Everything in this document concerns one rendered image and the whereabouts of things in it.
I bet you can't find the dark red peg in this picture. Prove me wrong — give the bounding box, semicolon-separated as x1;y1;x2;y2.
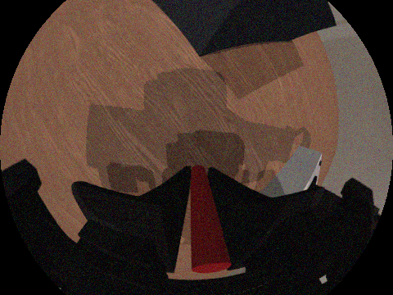
190;165;232;273

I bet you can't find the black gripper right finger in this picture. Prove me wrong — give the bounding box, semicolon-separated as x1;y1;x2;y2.
207;167;324;270

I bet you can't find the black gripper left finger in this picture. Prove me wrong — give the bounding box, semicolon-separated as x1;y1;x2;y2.
71;166;191;273

